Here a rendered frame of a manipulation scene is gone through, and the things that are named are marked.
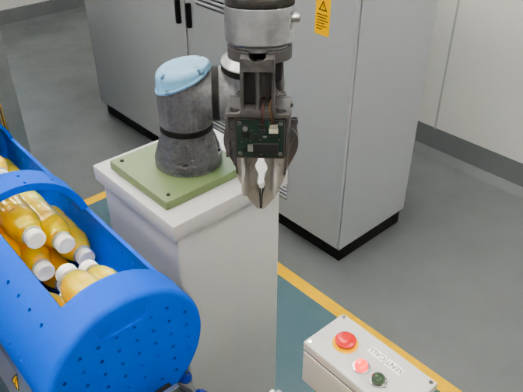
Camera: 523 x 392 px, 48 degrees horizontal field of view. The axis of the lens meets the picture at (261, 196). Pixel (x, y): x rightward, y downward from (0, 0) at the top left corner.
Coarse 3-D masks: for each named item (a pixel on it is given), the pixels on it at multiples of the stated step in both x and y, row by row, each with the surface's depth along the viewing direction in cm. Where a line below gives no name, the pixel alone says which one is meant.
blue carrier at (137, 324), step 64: (0, 128) 154; (0, 192) 113; (64, 192) 122; (0, 256) 102; (128, 256) 118; (0, 320) 98; (64, 320) 88; (128, 320) 92; (192, 320) 102; (64, 384) 89; (128, 384) 98
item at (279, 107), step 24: (288, 48) 63; (240, 72) 61; (264, 72) 64; (240, 96) 63; (264, 96) 65; (288, 96) 68; (240, 120) 64; (264, 120) 64; (288, 120) 64; (240, 144) 65; (264, 144) 65; (288, 144) 65
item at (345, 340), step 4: (340, 332) 100; (344, 332) 100; (348, 332) 100; (336, 336) 99; (340, 336) 99; (344, 336) 99; (348, 336) 99; (352, 336) 99; (336, 340) 99; (340, 340) 99; (344, 340) 99; (348, 340) 99; (352, 340) 99; (336, 344) 98; (340, 344) 98; (344, 344) 98; (348, 344) 98; (352, 344) 98; (348, 348) 98
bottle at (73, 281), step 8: (72, 272) 102; (80, 272) 102; (88, 272) 103; (64, 280) 102; (72, 280) 100; (80, 280) 100; (88, 280) 100; (96, 280) 101; (64, 288) 101; (72, 288) 99; (80, 288) 99; (64, 296) 100; (72, 296) 99
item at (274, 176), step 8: (272, 160) 73; (280, 160) 72; (272, 168) 73; (280, 168) 73; (272, 176) 73; (280, 176) 73; (272, 184) 72; (280, 184) 74; (264, 192) 75; (272, 192) 71; (264, 200) 75
